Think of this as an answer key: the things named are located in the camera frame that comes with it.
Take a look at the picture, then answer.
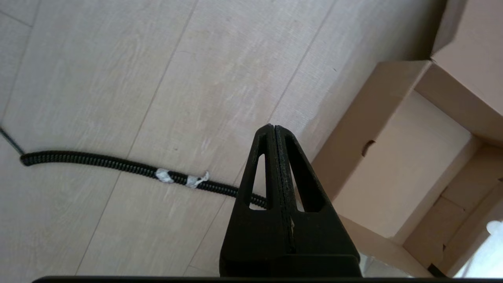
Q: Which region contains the black corrugated cable conduit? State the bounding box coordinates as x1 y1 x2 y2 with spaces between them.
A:
20 151 268 209

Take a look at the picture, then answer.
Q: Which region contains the brown cardboard shoe box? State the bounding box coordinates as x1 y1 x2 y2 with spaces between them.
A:
310 0 503 277

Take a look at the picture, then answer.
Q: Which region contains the thin black floor cable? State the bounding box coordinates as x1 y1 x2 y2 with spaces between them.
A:
0 127 26 155

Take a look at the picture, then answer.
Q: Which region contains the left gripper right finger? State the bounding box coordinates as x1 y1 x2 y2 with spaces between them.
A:
277 126 361 257

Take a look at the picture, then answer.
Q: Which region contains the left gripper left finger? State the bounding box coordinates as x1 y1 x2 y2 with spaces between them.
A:
219 125 294 277

